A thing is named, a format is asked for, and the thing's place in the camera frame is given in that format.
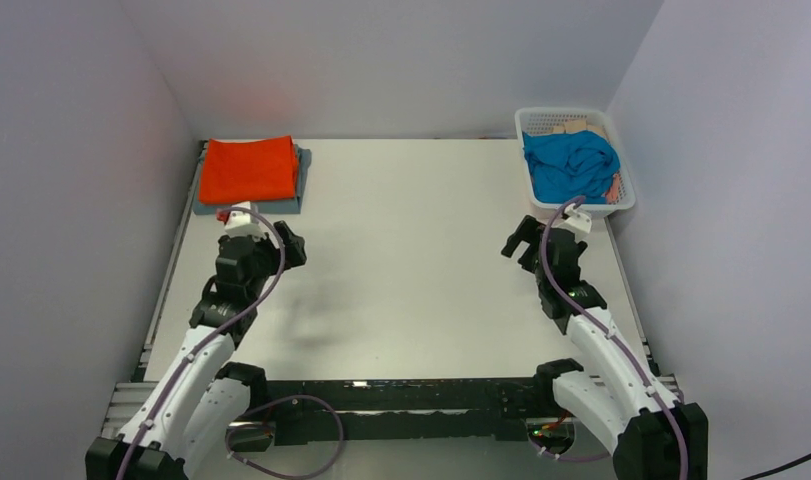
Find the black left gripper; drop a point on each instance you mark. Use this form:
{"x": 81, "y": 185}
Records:
{"x": 272, "y": 237}

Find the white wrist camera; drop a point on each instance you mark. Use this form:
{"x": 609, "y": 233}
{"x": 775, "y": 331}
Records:
{"x": 576, "y": 221}
{"x": 238, "y": 222}

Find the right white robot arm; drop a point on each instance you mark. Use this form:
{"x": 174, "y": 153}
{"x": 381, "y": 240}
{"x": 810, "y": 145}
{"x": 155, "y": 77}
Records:
{"x": 648, "y": 432}

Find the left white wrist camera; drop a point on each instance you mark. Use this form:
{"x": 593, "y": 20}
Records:
{"x": 238, "y": 222}

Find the white plastic basket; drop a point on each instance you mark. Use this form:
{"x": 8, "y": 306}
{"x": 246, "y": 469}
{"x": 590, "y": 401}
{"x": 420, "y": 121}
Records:
{"x": 541, "y": 120}

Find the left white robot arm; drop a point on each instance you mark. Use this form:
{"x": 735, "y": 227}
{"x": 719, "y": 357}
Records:
{"x": 203, "y": 390}

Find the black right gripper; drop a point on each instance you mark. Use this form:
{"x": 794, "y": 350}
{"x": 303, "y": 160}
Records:
{"x": 537, "y": 244}

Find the orange t shirt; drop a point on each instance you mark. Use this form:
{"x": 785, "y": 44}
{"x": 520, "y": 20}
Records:
{"x": 261, "y": 170}

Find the aluminium table frame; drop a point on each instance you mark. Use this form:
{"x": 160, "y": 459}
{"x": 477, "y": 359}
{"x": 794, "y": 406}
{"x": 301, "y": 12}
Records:
{"x": 404, "y": 276}

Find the blue t shirt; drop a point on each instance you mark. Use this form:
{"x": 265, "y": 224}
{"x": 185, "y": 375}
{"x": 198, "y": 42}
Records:
{"x": 538, "y": 152}

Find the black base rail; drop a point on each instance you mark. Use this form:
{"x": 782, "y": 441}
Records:
{"x": 297, "y": 412}

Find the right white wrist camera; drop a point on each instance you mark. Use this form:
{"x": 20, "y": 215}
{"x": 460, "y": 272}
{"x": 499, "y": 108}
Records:
{"x": 576, "y": 221}

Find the folded grey-blue t shirt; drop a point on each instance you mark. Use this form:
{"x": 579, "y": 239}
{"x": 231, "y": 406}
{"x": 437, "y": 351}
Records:
{"x": 291, "y": 206}

